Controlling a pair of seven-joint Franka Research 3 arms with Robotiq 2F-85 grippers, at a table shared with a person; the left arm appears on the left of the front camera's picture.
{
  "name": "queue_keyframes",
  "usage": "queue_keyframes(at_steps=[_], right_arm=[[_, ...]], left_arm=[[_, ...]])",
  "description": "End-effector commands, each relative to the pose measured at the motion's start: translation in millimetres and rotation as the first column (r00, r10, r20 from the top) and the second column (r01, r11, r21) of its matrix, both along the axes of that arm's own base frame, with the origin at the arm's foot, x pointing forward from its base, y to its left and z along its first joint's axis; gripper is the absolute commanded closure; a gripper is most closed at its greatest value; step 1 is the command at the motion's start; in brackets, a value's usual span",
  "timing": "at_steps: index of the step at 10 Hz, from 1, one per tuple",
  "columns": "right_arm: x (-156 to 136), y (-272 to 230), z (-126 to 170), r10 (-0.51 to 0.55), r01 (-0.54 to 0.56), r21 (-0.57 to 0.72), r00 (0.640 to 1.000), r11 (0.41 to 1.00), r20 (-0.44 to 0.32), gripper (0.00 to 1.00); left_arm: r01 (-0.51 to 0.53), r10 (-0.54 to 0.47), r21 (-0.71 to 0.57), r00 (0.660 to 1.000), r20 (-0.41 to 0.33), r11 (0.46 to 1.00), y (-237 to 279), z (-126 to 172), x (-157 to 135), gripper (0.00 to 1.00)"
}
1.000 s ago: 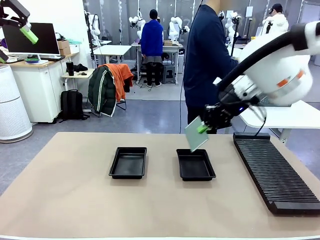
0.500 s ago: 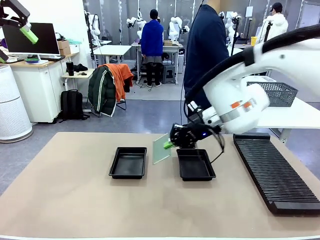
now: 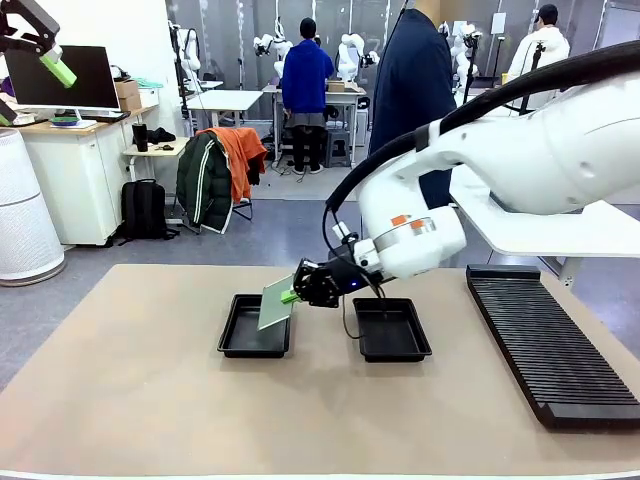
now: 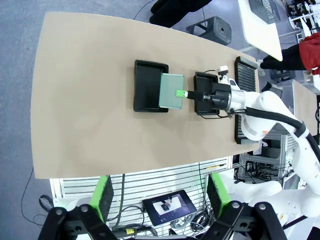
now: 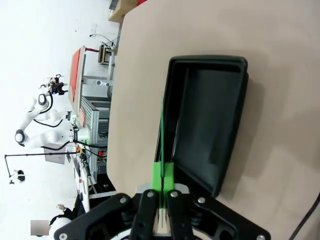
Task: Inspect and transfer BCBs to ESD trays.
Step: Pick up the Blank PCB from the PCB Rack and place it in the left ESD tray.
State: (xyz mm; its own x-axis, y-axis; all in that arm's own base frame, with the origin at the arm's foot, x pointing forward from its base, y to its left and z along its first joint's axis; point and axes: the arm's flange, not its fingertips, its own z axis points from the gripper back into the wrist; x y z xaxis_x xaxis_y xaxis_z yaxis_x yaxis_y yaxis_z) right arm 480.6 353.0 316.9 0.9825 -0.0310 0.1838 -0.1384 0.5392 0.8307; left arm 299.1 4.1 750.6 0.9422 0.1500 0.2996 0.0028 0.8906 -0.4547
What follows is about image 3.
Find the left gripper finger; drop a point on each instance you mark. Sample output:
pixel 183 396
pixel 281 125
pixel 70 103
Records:
pixel 60 70
pixel 5 115

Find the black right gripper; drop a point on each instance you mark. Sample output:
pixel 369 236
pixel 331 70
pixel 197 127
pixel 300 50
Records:
pixel 352 277

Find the green circuit board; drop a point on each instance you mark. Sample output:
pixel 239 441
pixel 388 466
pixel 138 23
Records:
pixel 272 307

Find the black plastic ESD tray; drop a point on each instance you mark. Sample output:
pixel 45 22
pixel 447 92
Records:
pixel 390 332
pixel 245 335

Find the white lab robot arm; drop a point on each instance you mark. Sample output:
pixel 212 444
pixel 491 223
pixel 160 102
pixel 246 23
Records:
pixel 347 55
pixel 190 55
pixel 465 60
pixel 280 50

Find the black computer monitor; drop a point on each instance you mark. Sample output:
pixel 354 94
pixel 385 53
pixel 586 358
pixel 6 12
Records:
pixel 90 75

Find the brown cardboard box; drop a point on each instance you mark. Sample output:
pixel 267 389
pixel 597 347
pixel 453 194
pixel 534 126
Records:
pixel 127 95

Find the white cabinet desk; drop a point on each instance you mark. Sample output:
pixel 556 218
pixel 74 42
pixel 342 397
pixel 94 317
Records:
pixel 75 165

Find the black tumbler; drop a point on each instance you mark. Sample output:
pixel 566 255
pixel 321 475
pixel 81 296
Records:
pixel 140 137

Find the black cloth bundle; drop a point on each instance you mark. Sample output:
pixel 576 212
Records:
pixel 161 136

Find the small beige side table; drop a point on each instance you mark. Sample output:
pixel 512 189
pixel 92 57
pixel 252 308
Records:
pixel 160 150

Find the grey plastic stool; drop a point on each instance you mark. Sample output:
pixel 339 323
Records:
pixel 338 147

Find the dark green striped jacket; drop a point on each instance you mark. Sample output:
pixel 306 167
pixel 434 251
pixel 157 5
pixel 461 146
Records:
pixel 205 180

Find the orange jacket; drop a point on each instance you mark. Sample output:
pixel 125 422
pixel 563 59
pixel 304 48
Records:
pixel 245 150

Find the black backpack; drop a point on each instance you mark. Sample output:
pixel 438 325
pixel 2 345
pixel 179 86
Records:
pixel 144 210

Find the white lab table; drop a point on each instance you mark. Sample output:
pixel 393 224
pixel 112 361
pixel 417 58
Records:
pixel 345 97
pixel 225 100

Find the person in blue hoodie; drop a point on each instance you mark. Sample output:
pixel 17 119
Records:
pixel 306 75

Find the person in navy jacket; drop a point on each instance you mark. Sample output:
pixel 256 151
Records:
pixel 410 75

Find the black slotted board rack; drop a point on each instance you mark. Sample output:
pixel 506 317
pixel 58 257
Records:
pixel 545 345

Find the white work table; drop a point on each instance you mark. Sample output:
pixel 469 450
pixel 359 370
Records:
pixel 550 235

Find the person in white jacket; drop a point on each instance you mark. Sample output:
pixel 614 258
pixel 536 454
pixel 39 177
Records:
pixel 545 40

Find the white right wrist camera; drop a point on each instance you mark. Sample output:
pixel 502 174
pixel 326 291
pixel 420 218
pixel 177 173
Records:
pixel 342 232

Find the black camera tripod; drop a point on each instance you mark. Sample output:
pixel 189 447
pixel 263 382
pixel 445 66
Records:
pixel 534 60
pixel 470 75

